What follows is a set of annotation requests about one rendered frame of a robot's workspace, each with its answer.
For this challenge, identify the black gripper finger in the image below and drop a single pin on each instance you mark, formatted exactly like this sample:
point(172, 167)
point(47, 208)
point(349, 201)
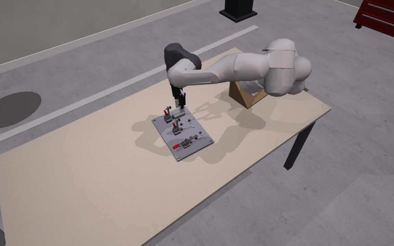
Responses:
point(181, 98)
point(175, 96)

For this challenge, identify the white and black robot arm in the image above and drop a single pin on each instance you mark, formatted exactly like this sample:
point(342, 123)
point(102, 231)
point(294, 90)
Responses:
point(279, 71)

